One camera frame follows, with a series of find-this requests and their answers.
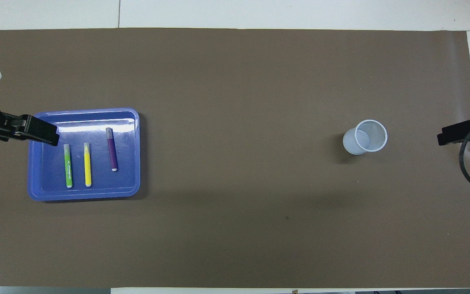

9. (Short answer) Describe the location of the black right gripper camera box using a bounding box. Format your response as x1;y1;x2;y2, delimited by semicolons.
441;119;470;144

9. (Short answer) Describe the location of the translucent plastic cup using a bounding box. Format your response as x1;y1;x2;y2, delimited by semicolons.
342;119;388;156

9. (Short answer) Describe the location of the purple marker pen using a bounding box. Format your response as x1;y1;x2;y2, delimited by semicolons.
105;127;119;172

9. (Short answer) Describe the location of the green marker pen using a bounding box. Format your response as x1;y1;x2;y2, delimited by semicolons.
63;143;73;189

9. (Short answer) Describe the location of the brown table mat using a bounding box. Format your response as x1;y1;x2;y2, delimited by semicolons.
0;28;470;288

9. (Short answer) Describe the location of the blue plastic tray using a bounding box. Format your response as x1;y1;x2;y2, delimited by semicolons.
28;107;141;202

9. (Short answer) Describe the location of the yellow marker pen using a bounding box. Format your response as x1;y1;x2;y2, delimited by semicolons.
83;142;92;187

